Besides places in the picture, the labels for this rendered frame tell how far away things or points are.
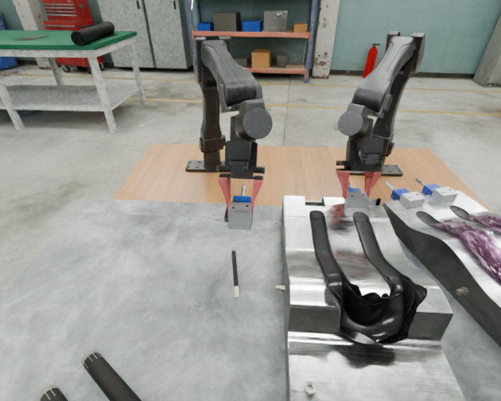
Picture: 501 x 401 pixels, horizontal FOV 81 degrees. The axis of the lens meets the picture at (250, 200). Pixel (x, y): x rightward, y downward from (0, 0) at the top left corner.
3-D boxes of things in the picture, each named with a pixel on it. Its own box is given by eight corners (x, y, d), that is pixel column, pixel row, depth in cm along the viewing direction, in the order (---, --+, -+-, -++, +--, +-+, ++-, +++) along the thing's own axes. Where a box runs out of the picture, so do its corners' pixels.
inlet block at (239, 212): (234, 194, 77) (234, 177, 73) (254, 195, 77) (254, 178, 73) (228, 229, 67) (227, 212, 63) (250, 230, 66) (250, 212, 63)
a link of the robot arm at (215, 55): (264, 81, 59) (224, 29, 78) (220, 85, 56) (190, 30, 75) (258, 133, 68) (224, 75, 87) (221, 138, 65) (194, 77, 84)
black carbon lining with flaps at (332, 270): (306, 216, 77) (310, 185, 71) (368, 218, 76) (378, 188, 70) (324, 348, 49) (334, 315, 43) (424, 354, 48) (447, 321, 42)
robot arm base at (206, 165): (238, 153, 103) (239, 144, 109) (181, 152, 104) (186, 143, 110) (238, 173, 108) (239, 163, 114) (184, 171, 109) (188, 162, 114)
